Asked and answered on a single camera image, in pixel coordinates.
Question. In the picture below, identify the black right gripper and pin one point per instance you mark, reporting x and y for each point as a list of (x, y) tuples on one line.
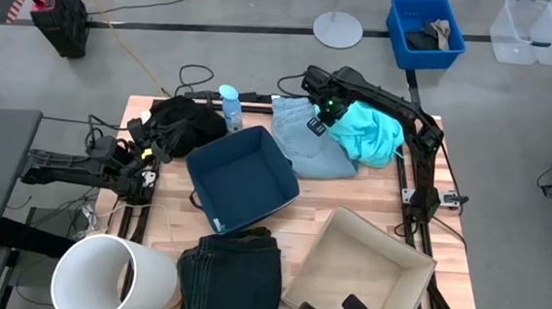
[(330, 107)]

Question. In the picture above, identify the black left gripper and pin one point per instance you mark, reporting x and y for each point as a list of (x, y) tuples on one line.
[(150, 141)]

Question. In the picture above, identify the light blue garment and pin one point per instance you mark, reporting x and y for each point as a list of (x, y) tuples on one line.
[(306, 147)]

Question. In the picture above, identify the black garment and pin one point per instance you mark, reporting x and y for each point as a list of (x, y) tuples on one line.
[(185, 124)]

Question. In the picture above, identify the teal garment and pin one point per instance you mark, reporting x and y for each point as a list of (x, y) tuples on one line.
[(370, 134)]

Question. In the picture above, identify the beige fabric bin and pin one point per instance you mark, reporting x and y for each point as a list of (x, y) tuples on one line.
[(360, 272)]

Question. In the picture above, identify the dark denim jeans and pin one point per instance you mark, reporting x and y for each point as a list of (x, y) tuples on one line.
[(231, 278)]

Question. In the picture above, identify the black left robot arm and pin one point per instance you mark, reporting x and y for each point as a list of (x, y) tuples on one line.
[(70, 171)]

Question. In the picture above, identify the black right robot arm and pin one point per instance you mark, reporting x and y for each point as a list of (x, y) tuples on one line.
[(392, 101)]

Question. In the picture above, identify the black power strip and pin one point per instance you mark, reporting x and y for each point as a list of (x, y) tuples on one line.
[(251, 96)]

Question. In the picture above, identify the light blue spray bottle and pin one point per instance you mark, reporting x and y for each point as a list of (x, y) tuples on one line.
[(232, 110)]

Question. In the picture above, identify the navy blue fabric bin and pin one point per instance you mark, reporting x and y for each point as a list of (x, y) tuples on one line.
[(242, 181)]

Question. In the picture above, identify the white round floor stand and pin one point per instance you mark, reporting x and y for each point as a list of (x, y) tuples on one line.
[(337, 28)]

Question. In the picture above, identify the black cloth in bin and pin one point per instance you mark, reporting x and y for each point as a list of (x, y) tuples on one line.
[(419, 40)]

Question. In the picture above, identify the blue plastic bin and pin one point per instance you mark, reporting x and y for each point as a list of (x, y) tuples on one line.
[(402, 17)]

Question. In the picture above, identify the white cylindrical bucket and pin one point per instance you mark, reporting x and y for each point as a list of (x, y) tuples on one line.
[(101, 278)]

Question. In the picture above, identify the beige cloth in bin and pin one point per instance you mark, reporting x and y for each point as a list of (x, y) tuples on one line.
[(441, 32)]

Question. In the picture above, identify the red and black case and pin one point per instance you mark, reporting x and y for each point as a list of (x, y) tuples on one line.
[(59, 13)]

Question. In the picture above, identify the black aluminium table frame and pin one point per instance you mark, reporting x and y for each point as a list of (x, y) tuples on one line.
[(414, 234)]

